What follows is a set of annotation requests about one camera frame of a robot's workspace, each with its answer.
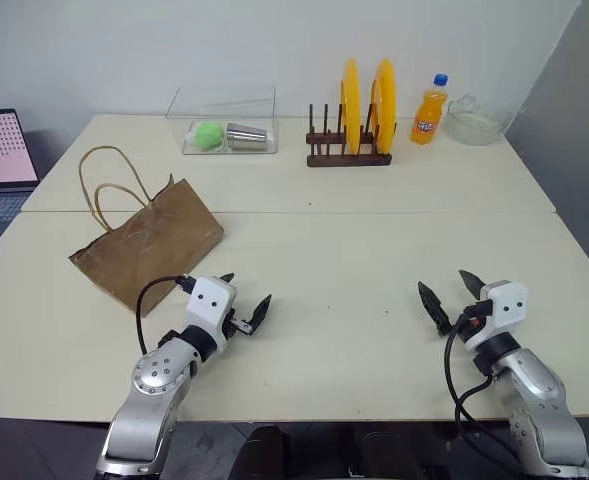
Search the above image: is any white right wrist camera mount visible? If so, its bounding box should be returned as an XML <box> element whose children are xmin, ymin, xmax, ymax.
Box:
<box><xmin>463</xmin><ymin>280</ymin><xmax>528</xmax><ymax>354</ymax></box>

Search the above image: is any orange soda bottle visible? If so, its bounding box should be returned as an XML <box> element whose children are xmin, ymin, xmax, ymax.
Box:
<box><xmin>409</xmin><ymin>73</ymin><xmax>449</xmax><ymax>147</ymax></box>

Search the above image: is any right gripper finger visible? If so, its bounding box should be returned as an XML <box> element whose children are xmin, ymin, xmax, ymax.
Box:
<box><xmin>417</xmin><ymin>280</ymin><xmax>451</xmax><ymax>335</ymax></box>
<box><xmin>458</xmin><ymin>269</ymin><xmax>486</xmax><ymax>302</ymax></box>

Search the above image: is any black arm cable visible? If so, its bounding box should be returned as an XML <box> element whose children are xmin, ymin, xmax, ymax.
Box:
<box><xmin>443</xmin><ymin>313</ymin><xmax>521</xmax><ymax>467</ymax></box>
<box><xmin>135</xmin><ymin>273</ymin><xmax>196</xmax><ymax>357</ymax></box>

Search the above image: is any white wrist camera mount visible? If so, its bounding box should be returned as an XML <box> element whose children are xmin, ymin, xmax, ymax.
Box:
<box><xmin>463</xmin><ymin>280</ymin><xmax>528</xmax><ymax>354</ymax></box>
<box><xmin>184</xmin><ymin>274</ymin><xmax>239</xmax><ymax>352</ymax></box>

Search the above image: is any clear plastic box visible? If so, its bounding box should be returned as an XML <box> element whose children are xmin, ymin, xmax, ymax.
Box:
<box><xmin>165</xmin><ymin>85</ymin><xmax>281</xmax><ymax>157</ymax></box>

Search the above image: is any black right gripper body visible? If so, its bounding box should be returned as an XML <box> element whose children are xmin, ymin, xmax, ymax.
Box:
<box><xmin>445</xmin><ymin>298</ymin><xmax>493</xmax><ymax>344</ymax></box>

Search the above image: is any yellow plate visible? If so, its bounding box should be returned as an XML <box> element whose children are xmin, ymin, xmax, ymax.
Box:
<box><xmin>370</xmin><ymin>58</ymin><xmax>398</xmax><ymax>156</ymax></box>
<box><xmin>339</xmin><ymin>58</ymin><xmax>364</xmax><ymax>157</ymax></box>

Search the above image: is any green ball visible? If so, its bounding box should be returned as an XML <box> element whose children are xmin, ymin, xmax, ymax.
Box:
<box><xmin>193</xmin><ymin>121</ymin><xmax>224</xmax><ymax>151</ymax></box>

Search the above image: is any metal cup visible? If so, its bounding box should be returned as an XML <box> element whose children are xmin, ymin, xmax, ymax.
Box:
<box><xmin>224</xmin><ymin>122</ymin><xmax>268</xmax><ymax>151</ymax></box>

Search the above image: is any clear glass bowl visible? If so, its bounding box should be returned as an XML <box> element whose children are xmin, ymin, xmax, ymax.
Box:
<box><xmin>445</xmin><ymin>93</ymin><xmax>508</xmax><ymax>148</ymax></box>

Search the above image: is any brown paper bag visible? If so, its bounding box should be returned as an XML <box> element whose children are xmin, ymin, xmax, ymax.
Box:
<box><xmin>68</xmin><ymin>145</ymin><xmax>226</xmax><ymax>319</ymax></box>

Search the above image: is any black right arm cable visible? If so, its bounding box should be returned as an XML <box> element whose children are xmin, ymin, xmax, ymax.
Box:
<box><xmin>443</xmin><ymin>313</ymin><xmax>521</xmax><ymax>467</ymax></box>

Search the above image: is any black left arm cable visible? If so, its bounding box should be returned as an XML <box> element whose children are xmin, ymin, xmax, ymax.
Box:
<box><xmin>135</xmin><ymin>273</ymin><xmax>196</xmax><ymax>357</ymax></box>

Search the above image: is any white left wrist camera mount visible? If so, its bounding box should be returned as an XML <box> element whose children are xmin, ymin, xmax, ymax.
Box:
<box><xmin>184</xmin><ymin>274</ymin><xmax>239</xmax><ymax>352</ymax></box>

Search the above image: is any dark wooden dish rack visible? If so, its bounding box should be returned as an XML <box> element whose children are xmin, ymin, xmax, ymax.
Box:
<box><xmin>305</xmin><ymin>103</ymin><xmax>393</xmax><ymax>168</ymax></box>

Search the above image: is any dark rounded shape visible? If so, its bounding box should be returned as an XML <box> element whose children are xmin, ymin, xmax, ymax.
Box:
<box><xmin>342</xmin><ymin>423</ymin><xmax>458</xmax><ymax>480</ymax></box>
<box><xmin>242</xmin><ymin>424</ymin><xmax>292</xmax><ymax>480</ymax></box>

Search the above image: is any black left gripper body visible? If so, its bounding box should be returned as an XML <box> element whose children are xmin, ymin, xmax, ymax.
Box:
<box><xmin>221</xmin><ymin>308</ymin><xmax>254</xmax><ymax>339</ymax></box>

